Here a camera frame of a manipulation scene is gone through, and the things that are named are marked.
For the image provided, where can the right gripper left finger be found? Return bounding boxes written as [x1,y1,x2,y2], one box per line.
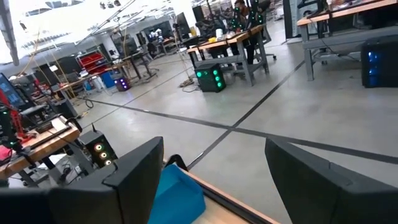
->
[0,136,165,224]

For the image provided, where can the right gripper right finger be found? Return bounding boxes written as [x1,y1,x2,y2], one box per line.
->
[264,136,398,224]

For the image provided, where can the teal plastic bin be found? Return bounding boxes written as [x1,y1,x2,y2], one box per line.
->
[148,164,206,224]

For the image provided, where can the black office chair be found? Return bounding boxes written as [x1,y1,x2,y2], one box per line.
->
[251,0,278,62]

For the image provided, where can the wooden workbench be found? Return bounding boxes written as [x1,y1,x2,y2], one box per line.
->
[0,115,81,188]
[296,0,398,82]
[185,24,271,87]

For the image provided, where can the purple-lit computer tower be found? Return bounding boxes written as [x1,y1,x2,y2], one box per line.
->
[113,76,132,92]

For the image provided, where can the blue storage bin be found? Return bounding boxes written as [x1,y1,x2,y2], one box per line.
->
[99,71,118,89]

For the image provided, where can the lit computer monitor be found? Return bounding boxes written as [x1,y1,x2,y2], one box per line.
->
[0,72,28,110]

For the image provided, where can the blue-lit computer tower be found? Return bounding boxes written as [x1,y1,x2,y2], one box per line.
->
[360,36,398,89]

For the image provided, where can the red storage bins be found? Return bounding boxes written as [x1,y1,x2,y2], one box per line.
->
[76,52,107,70]

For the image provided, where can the green-lit computer tower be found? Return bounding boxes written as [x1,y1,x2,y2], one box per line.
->
[195,63,227,93]

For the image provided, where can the black monitor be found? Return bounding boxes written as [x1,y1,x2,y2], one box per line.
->
[175,11,192,40]

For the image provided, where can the person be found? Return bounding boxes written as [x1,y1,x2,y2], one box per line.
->
[231,0,265,32]

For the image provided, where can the ring-lit computer tower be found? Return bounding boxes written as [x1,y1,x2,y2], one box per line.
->
[78,123,119,169]

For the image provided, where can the coiled floor cable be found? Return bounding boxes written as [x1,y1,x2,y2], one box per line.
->
[178,77,196,88]

